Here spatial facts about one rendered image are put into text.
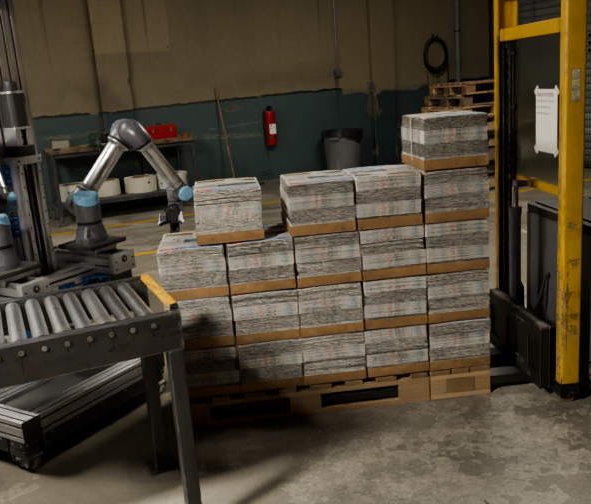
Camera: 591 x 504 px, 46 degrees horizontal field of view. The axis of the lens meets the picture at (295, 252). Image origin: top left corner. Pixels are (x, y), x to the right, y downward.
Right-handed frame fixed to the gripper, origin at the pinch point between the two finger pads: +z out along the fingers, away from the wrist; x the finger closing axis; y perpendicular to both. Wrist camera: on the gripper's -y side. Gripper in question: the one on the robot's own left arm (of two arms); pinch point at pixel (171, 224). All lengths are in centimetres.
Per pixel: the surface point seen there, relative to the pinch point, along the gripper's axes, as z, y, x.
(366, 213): 42, 5, 88
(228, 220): 42, 8, 29
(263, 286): 43, -23, 42
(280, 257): 42, -11, 50
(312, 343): 42, -51, 61
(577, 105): 58, 45, 173
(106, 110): -595, 45, -136
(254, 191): 42, 19, 41
